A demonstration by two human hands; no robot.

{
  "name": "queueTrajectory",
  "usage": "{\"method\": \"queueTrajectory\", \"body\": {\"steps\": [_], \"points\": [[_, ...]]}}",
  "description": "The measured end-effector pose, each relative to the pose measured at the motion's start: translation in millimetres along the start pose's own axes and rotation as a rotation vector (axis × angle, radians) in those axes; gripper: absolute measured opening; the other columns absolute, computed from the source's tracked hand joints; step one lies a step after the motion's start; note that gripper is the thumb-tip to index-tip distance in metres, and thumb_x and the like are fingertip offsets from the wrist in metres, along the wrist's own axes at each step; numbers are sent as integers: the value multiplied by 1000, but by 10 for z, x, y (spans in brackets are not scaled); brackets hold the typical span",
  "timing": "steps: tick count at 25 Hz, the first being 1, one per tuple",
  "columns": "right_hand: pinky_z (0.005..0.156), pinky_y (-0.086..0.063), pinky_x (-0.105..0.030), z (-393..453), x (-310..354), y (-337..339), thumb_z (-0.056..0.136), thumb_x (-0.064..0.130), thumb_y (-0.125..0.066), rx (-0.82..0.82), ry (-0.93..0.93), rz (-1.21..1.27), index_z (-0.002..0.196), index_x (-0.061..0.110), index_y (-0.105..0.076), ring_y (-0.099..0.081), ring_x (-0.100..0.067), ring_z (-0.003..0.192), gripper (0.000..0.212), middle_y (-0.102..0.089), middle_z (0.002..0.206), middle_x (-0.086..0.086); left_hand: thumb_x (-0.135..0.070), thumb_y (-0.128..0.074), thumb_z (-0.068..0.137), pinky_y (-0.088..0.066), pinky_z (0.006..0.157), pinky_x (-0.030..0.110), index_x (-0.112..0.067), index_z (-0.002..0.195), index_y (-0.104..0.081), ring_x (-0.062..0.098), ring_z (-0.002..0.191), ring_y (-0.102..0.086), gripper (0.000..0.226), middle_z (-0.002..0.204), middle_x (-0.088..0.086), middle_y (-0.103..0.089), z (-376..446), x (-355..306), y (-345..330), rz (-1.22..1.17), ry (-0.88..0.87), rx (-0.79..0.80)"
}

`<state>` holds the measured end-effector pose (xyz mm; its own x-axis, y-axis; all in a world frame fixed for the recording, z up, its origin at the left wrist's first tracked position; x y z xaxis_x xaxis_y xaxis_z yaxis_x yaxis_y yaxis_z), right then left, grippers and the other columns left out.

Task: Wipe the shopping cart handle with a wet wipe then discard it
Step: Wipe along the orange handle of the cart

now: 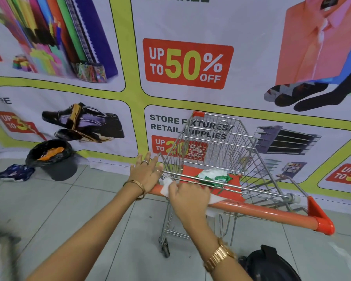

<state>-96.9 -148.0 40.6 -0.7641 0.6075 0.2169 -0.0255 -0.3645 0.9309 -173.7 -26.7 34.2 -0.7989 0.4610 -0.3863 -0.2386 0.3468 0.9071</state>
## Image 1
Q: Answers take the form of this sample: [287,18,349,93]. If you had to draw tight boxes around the person's left hand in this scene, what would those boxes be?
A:
[128,152,164,194]

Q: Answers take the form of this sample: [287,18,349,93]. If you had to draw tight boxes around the person's right hand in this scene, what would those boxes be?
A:
[167,180,215,231]

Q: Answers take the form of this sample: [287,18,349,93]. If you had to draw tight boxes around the white wet wipe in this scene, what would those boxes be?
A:
[159,177,226,219]

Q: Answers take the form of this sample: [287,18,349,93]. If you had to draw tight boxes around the green wet wipes packet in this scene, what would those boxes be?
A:
[194,168,233,188]

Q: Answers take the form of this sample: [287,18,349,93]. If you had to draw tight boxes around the silver wire shopping cart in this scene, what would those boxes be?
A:
[147,111,336,259]

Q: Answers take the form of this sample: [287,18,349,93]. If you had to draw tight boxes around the orange shopping cart handle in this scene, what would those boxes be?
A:
[148,184,336,236]

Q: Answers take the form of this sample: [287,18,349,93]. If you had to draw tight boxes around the person's right forearm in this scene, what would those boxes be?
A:
[183,224,254,281]

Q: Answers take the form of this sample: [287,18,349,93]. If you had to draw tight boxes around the person's left forearm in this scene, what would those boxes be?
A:
[26,184,145,281]

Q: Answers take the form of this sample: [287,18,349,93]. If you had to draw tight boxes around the gold wristwatch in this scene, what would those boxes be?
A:
[203,238,238,273]

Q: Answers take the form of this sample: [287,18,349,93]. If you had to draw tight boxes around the black bag-lined trash bin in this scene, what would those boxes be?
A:
[25,139,79,182]

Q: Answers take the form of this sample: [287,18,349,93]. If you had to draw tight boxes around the orange wrapper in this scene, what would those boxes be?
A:
[37,146,66,161]

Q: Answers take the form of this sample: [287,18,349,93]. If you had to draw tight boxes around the black pedal bin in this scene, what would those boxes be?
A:
[238,245,302,281]

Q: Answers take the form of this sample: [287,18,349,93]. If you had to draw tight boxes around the blue crumpled bag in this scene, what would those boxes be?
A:
[0,164,35,182]

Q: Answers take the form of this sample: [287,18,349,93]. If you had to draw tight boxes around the white paper scrap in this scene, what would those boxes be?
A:
[329,242,351,274]

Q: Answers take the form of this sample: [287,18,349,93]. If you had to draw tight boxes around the gold bracelet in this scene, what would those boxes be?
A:
[122,180,147,201]

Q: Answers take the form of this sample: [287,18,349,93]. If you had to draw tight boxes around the large printed wall banner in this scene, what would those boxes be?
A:
[0,0,351,208]

